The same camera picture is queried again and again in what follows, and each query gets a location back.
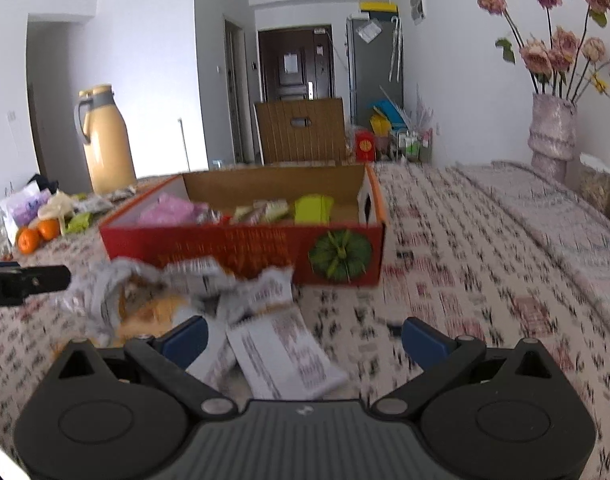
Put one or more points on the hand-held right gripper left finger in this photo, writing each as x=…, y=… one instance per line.
x=187, y=341

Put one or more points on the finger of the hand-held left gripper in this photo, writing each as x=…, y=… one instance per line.
x=40, y=277

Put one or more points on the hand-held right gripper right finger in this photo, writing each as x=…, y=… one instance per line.
x=425, y=342

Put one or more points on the pile of white snack packets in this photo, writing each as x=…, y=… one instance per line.
x=150, y=295

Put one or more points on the red cardboard box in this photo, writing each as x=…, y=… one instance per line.
x=210, y=250

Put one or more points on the red and white packet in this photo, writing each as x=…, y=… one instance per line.
x=290, y=355

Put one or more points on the pink snack packet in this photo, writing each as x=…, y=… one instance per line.
x=152, y=217
x=182, y=207

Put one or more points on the green snack bar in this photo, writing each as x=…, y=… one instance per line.
x=305, y=209
x=325, y=209

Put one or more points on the orange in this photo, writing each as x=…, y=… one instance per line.
x=27, y=240
x=49, y=230

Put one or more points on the small green packet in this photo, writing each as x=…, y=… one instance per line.
x=79, y=222

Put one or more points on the purple tissue pack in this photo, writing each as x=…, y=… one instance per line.
x=22, y=210

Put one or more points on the calligraphy print tablecloth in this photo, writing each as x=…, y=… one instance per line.
x=460, y=280

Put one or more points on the cream crumpled bag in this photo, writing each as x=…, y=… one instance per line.
x=57, y=205

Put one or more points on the small white packet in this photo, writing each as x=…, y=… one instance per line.
x=95, y=203

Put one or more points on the black bag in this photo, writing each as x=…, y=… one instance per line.
x=37, y=182

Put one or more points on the yellow thermos jug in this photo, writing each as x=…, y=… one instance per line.
x=110, y=145

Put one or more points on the grey quilted runner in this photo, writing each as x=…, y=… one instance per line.
x=560, y=220

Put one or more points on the white mop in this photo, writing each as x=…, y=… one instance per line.
x=183, y=145

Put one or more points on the red gift box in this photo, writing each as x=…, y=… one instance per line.
x=365, y=146

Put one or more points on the yellow plastic bag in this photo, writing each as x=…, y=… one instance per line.
x=380, y=125

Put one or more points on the brown wooden chair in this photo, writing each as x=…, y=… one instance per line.
x=300, y=135

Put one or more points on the pale dried plumes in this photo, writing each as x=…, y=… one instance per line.
x=424, y=107

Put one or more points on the blue plastic dustpan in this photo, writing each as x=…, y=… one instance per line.
x=387, y=110

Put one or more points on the pink textured vase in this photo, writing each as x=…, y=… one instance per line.
x=552, y=135

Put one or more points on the grey side door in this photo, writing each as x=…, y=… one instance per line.
x=234, y=95

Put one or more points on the grey refrigerator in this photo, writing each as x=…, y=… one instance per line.
x=375, y=70

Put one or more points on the white umbrella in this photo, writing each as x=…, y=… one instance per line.
x=396, y=47

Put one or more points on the white notice on door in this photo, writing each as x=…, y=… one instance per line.
x=291, y=62

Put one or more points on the dark brown entrance door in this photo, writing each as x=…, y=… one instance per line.
x=295, y=60

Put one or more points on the paper sheet in plastic sleeve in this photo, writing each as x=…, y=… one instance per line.
x=370, y=30

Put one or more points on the bunch of dried pink roses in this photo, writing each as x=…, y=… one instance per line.
x=550, y=50

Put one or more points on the yellow box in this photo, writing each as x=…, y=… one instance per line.
x=380, y=7

